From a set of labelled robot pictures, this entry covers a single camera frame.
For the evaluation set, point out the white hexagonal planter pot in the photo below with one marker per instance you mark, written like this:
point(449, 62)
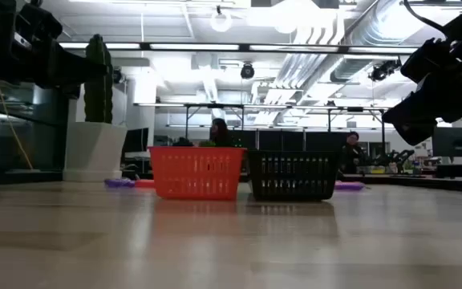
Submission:
point(94, 152)

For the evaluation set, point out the black plastic slotted basket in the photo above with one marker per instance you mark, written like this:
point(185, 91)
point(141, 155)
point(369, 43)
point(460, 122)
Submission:
point(293, 174)

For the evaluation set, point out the black metal rig frame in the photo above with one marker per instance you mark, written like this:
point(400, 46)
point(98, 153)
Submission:
point(215, 106)

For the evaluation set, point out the tall green cactus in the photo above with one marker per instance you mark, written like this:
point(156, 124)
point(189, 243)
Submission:
point(98, 80)

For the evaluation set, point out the row of black partitions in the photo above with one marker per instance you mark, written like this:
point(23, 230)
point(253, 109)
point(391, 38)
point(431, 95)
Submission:
point(283, 140)

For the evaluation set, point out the orange plastic slotted basket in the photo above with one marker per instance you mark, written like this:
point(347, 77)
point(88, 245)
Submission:
point(197, 172)

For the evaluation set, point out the black hanging camera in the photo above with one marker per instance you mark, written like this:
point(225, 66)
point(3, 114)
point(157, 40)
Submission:
point(247, 71)

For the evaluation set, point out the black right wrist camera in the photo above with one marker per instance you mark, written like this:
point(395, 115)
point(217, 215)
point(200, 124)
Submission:
point(429, 60)

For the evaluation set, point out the round ceiling lamp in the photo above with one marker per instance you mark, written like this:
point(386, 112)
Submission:
point(213, 25)

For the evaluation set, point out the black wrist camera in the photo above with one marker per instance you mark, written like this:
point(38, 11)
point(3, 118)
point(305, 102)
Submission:
point(429, 60)
point(38, 22)

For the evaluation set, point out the black computer monitor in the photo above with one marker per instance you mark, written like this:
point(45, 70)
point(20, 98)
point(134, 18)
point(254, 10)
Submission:
point(455, 142)
point(136, 140)

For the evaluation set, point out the black ceiling camera rig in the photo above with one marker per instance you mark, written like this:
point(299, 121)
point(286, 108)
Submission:
point(383, 70)

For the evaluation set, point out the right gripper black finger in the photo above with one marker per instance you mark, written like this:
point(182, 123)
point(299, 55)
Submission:
point(413, 110)
point(415, 134)

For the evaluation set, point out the background black robot arms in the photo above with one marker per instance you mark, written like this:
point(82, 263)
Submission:
point(399, 154)

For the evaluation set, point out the black aluminium table frame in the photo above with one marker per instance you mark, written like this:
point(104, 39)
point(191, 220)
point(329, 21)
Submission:
point(415, 182)

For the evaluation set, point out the small green plant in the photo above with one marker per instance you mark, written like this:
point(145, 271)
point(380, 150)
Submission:
point(207, 143)

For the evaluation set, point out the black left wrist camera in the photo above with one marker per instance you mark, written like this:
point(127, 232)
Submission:
point(38, 22)

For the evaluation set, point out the black desk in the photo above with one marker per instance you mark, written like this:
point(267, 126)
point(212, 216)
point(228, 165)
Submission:
point(455, 170)

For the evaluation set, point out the person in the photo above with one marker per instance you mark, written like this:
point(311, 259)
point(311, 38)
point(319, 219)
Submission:
point(351, 154)
point(220, 132)

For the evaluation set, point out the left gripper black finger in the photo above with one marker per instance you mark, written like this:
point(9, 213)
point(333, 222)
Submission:
point(74, 78)
point(78, 60)

